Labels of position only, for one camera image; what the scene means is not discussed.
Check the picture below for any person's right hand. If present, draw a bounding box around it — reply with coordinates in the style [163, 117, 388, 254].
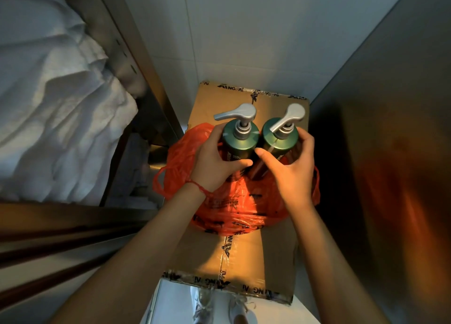
[254, 127, 316, 212]

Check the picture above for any person's left hand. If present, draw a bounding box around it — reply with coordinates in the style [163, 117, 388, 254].
[186, 123, 253, 195]

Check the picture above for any green pump bottle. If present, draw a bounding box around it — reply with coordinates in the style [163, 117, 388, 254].
[214, 103, 261, 163]
[248, 103, 306, 180]

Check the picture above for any person's left forearm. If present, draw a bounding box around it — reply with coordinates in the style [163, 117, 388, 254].
[49, 183, 212, 324]

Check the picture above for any person's right forearm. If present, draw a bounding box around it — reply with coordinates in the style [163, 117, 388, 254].
[288, 203, 389, 324]

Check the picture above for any orange plastic bag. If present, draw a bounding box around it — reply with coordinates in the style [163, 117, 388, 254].
[152, 123, 321, 237]

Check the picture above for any taped cardboard box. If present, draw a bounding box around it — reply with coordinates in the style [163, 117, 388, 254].
[162, 81, 311, 305]

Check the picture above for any stainless steel cabinet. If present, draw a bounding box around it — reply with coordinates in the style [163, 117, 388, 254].
[292, 0, 451, 324]

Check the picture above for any white sneaker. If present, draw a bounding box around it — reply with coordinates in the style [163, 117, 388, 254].
[228, 293, 258, 324]
[190, 286, 216, 324]

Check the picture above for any metal shelf rack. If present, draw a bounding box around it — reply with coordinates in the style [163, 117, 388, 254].
[0, 0, 184, 312]

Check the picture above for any pile of white towels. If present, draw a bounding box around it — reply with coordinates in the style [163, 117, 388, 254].
[0, 0, 139, 206]

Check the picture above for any red string bracelet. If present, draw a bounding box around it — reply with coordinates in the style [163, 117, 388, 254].
[185, 179, 214, 198]

